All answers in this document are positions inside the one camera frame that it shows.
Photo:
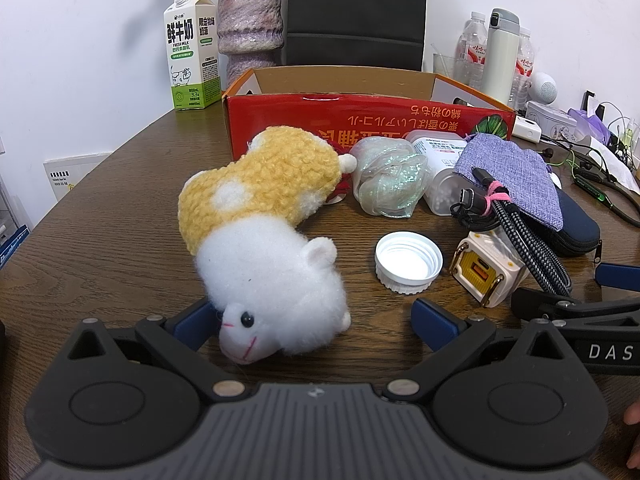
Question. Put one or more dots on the white thermos bottle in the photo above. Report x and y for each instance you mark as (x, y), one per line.
(500, 60)

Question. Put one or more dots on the white tin box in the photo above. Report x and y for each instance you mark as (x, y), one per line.
(550, 120)

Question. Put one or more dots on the navy zip case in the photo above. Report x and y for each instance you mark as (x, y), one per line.
(575, 225)

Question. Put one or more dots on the wooden desktop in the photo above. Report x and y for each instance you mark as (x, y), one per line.
(125, 240)

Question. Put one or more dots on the purple plastic bag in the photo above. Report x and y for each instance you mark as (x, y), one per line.
(592, 125)

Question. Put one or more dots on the black neckband earphones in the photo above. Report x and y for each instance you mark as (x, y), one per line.
(595, 192)

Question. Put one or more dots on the green and white milk carton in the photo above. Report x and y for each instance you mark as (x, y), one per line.
(190, 50)

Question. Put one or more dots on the yellow and white plush toy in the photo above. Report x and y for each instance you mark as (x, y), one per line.
(260, 260)

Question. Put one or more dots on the white power bank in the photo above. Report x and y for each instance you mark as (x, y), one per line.
(526, 129)

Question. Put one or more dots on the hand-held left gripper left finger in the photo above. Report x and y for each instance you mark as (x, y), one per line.
(192, 325)

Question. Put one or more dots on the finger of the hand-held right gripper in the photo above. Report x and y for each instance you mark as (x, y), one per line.
(617, 274)
(550, 302)

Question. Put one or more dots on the person's right hand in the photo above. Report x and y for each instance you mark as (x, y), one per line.
(634, 435)

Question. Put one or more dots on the blue printed packets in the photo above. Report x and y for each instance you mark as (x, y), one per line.
(12, 245)

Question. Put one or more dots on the clear cotton swab box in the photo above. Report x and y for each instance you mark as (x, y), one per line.
(440, 195)

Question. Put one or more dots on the white paper sheet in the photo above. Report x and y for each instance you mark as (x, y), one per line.
(617, 165)

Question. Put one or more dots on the white and yellow charger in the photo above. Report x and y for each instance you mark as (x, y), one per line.
(480, 270)

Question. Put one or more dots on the white round bottle cap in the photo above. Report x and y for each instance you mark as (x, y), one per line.
(407, 262)

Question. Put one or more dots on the red cardboard box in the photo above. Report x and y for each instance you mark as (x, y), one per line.
(300, 120)

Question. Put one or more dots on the iridescent plastic wrap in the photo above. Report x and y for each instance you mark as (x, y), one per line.
(387, 177)

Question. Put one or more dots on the black clip stand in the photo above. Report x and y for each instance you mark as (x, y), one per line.
(590, 102)

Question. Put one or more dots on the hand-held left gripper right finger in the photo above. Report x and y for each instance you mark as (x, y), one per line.
(432, 325)

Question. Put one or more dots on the black paper bag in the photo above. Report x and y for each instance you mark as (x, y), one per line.
(355, 15)

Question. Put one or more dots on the clear glass cup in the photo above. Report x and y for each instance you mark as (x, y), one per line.
(447, 70)

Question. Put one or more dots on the purple fabric pouch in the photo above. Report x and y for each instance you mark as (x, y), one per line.
(515, 175)

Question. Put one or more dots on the white round speaker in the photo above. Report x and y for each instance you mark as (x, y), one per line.
(544, 87)

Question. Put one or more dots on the purple textured vase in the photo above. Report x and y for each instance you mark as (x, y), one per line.
(250, 20)

